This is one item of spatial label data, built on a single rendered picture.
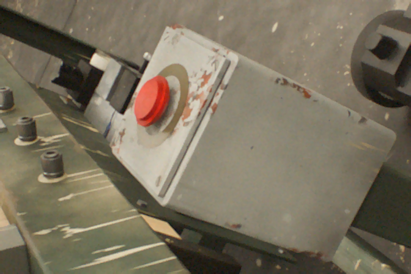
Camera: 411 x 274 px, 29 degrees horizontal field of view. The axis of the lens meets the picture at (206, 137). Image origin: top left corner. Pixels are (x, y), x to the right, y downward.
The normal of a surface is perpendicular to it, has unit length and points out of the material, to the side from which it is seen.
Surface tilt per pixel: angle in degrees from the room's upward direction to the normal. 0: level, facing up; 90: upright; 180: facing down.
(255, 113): 90
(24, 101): 58
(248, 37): 0
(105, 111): 0
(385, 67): 0
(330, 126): 90
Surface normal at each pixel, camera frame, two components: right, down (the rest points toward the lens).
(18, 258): 0.42, 0.32
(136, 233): -0.05, -0.92
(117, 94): -0.79, -0.32
